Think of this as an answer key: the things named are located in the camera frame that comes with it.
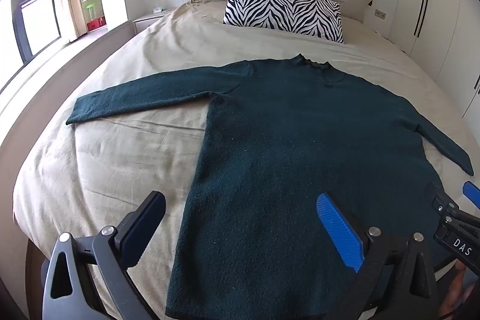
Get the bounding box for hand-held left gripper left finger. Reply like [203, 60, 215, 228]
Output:
[41, 190, 167, 320]

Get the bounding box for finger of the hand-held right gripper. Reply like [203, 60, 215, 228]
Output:
[462, 181, 480, 212]
[425, 181, 460, 219]

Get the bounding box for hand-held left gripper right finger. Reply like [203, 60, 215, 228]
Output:
[316, 193, 441, 320]

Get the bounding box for dark green sweater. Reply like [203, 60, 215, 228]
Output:
[65, 54, 475, 320]

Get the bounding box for person's right hand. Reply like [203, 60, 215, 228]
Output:
[439, 262, 473, 317]

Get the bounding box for bed with beige sheet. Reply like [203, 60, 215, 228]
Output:
[0, 0, 471, 320]

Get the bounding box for white wardrobe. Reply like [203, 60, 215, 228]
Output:
[390, 0, 480, 118]

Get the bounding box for white nightstand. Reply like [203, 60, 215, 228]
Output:
[133, 10, 173, 34]

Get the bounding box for zebra print pillow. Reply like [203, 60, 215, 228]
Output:
[223, 0, 345, 44]

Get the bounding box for black framed window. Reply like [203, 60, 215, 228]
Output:
[0, 0, 62, 88]

